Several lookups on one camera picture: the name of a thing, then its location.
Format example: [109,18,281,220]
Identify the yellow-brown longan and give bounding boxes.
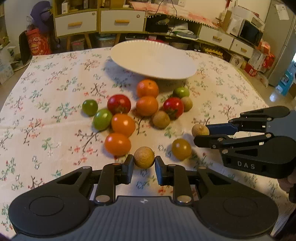
[192,124,210,137]

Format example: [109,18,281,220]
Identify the brownish yellow tomato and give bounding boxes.
[171,138,192,161]

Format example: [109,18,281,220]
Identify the orange tomato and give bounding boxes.
[104,133,132,157]
[111,113,135,137]

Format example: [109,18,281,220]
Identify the tan longan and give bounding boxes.
[133,146,154,169]

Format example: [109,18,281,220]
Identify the brown longan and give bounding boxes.
[152,110,171,130]
[181,96,193,112]

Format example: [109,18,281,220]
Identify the light green tomato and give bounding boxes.
[92,108,113,131]

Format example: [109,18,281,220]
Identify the red tomato with stem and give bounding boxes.
[163,97,184,120]

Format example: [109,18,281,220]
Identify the large green oval tomato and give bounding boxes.
[173,87,190,99]

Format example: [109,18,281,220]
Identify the small dark green tomato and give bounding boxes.
[82,99,98,116]

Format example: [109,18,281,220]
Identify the small orange mandarin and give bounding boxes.
[136,96,159,116]

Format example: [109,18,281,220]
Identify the large orange mandarin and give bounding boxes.
[137,79,159,98]

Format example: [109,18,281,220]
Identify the person right hand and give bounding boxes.
[278,172,296,193]

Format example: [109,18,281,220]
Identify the red box under bench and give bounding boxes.
[244,63,258,77]

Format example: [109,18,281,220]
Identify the floral tablecloth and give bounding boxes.
[0,47,290,239]

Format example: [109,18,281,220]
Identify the white ribbed plate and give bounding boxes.
[110,40,197,80]

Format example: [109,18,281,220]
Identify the microwave oven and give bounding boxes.
[227,18,263,46]

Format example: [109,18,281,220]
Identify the grey refrigerator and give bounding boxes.
[263,1,295,86]

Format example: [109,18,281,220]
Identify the low wooden tv bench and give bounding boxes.
[144,14,255,59]

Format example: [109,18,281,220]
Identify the pink cloth on bench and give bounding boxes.
[129,1,218,29]

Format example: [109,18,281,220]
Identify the orange red drum bucket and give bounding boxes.
[25,28,51,56]

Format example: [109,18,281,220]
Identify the wooden cabinet white drawers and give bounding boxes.
[52,1,147,52]

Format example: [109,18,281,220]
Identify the purple plush toy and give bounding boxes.
[30,1,54,33]

